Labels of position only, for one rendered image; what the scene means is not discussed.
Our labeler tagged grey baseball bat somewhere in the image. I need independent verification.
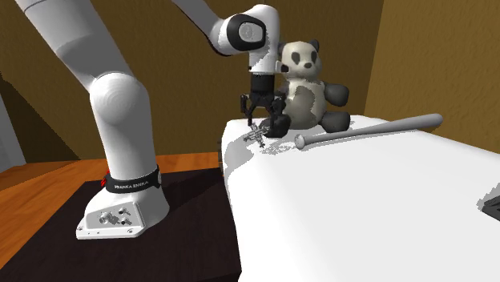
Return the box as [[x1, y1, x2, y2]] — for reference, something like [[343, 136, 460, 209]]
[[293, 113, 445, 151]]

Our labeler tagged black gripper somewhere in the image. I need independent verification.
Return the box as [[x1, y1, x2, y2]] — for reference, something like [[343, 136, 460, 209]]
[[239, 73, 288, 127]]

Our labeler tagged white bed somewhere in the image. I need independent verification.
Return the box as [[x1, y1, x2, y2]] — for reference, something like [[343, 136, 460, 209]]
[[217, 114, 500, 282]]

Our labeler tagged dark robot stand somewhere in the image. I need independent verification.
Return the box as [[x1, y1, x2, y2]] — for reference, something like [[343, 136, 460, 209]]
[[0, 167, 243, 282]]

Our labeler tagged small silver metal object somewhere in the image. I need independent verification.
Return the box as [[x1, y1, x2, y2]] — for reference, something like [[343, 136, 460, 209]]
[[243, 122, 272, 149]]

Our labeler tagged black and white panda plush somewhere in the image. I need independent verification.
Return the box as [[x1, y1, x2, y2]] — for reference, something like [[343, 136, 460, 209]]
[[259, 38, 352, 139]]

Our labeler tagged black flat object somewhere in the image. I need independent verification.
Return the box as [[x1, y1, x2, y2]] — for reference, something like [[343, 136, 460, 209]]
[[476, 192, 500, 223]]

